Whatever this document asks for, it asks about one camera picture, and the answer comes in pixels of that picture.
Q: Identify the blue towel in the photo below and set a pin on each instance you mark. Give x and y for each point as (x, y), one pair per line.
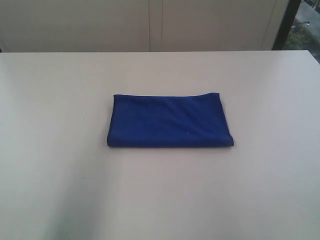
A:
(168, 122)

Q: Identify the black window frame post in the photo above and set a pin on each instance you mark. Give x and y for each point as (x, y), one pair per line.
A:
(286, 24)

